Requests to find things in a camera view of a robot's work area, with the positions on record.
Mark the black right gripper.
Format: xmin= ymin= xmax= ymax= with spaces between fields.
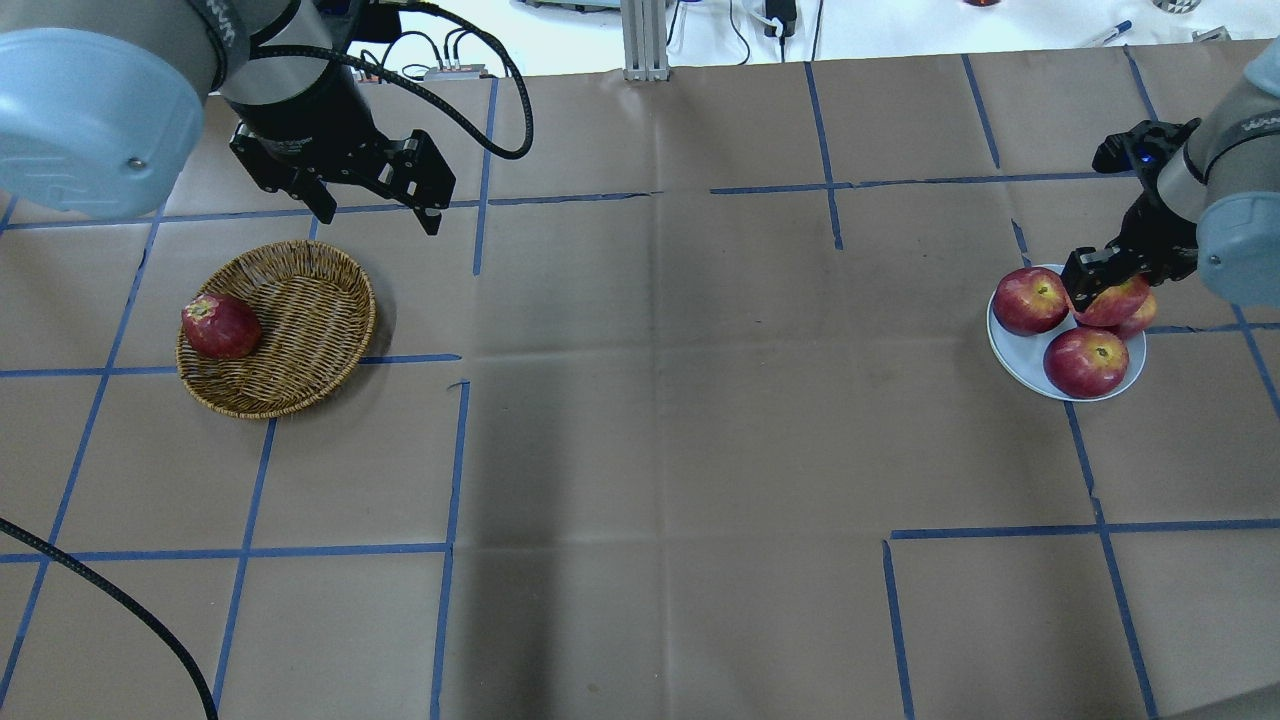
xmin=1060 ymin=118 xmax=1201 ymax=311

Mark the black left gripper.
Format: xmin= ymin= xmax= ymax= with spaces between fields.
xmin=228 ymin=60 xmax=456 ymax=236

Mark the red yellow apple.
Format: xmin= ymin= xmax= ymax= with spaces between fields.
xmin=1071 ymin=275 xmax=1151 ymax=327

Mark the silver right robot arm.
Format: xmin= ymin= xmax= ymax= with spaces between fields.
xmin=1061 ymin=42 xmax=1279 ymax=313

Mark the red apple on plate rear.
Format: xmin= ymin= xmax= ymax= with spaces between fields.
xmin=991 ymin=266 xmax=1070 ymax=337

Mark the red apple on plate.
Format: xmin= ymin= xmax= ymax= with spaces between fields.
xmin=991 ymin=266 xmax=1070 ymax=337
xmin=1110 ymin=292 xmax=1158 ymax=341
xmin=1042 ymin=325 xmax=1130 ymax=400

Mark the red apple on plate outer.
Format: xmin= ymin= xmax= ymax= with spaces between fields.
xmin=1110 ymin=292 xmax=1158 ymax=341

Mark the red apple on plate front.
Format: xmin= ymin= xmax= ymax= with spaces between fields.
xmin=1042 ymin=325 xmax=1130 ymax=400

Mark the light blue plate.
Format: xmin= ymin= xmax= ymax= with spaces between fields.
xmin=986 ymin=265 xmax=1147 ymax=402

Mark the woven wicker basket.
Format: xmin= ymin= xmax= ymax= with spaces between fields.
xmin=175 ymin=240 xmax=378 ymax=420

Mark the red apple in basket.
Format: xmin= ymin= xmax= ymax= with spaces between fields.
xmin=180 ymin=293 xmax=262 ymax=359

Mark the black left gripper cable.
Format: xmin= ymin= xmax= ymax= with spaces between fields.
xmin=250 ymin=0 xmax=535 ymax=161

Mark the aluminium frame post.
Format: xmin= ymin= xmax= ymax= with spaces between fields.
xmin=620 ymin=0 xmax=671 ymax=82

